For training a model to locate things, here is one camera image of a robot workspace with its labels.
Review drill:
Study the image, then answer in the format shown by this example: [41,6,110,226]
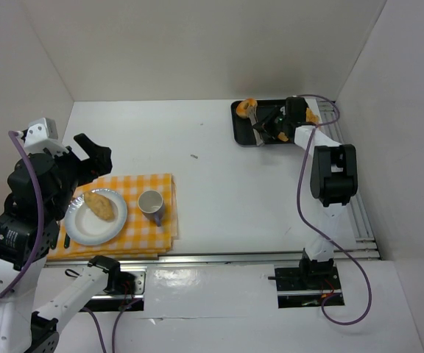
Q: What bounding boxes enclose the stainless steel serving tongs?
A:
[247,104,264,147]

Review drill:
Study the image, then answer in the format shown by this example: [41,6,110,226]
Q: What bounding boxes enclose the oval bread roll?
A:
[83,191,116,221]

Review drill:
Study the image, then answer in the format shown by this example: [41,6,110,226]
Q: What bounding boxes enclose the ring donut bread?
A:
[236,99,258,118]

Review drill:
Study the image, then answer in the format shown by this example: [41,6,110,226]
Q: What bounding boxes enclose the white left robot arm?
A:
[0,132,135,352]

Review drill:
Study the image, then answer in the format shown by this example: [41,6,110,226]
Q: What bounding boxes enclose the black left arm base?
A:
[85,271,146,313]

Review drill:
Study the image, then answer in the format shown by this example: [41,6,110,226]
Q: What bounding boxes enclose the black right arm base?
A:
[268,267,345,309]

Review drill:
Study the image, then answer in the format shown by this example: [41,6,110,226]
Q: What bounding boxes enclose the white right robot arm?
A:
[253,96,358,283]

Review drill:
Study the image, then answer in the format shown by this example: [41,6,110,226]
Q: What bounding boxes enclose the black food tray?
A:
[230,100,294,147]

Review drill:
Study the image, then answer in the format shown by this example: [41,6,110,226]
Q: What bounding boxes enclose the white ceramic plate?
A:
[63,188,128,246]

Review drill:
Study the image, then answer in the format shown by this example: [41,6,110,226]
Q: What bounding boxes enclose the purple ceramic mug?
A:
[137,190,166,227]

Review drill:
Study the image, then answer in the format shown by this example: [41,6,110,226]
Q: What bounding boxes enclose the yellow checkered cloth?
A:
[48,174,177,260]

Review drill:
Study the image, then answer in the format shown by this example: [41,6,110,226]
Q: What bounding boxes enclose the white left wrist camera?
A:
[20,118,68,156]

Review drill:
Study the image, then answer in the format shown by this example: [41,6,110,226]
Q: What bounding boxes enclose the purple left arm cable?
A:
[0,130,46,316]

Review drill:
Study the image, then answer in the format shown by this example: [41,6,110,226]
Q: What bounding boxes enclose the dark cutlery handle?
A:
[63,234,70,249]

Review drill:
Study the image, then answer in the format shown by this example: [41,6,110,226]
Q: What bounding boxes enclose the aluminium front rail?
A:
[46,250,308,266]

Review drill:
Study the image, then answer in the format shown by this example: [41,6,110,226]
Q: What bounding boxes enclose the aluminium side rail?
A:
[311,99,381,260]

